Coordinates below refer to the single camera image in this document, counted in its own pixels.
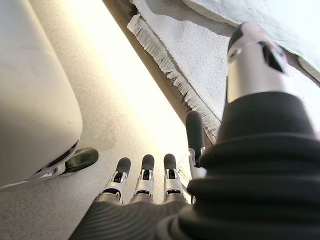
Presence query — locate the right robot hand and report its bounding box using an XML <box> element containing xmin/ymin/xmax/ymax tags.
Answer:
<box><xmin>68</xmin><ymin>21</ymin><xmax>320</xmax><ymax>240</ymax></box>

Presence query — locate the white duvet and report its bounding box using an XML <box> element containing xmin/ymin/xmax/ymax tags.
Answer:
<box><xmin>180</xmin><ymin>0</ymin><xmax>320</xmax><ymax>82</ymax></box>

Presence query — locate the white fringed rug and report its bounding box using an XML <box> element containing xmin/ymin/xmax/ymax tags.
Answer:
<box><xmin>126</xmin><ymin>0</ymin><xmax>320</xmax><ymax>147</ymax></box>

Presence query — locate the dark right robot foot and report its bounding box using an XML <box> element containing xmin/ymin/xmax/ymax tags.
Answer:
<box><xmin>63</xmin><ymin>147</ymin><xmax>100</xmax><ymax>177</ymax></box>

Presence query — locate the silver right robot leg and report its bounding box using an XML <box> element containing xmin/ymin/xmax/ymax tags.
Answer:
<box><xmin>0</xmin><ymin>0</ymin><xmax>84</xmax><ymax>192</ymax></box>

